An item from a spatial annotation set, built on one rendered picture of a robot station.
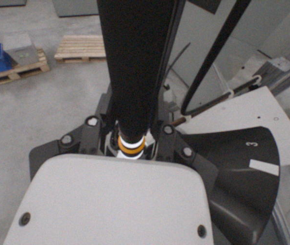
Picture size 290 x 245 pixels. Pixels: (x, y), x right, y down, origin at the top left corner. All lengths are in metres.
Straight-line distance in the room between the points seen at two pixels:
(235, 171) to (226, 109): 0.35
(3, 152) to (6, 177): 0.35
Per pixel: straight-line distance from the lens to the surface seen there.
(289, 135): 0.50
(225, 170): 0.23
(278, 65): 0.65
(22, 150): 2.18
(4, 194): 2.11
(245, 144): 0.29
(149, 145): 0.21
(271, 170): 0.25
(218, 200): 0.21
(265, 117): 0.52
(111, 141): 0.42
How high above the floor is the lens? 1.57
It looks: 58 degrees down
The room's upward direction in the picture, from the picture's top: 12 degrees clockwise
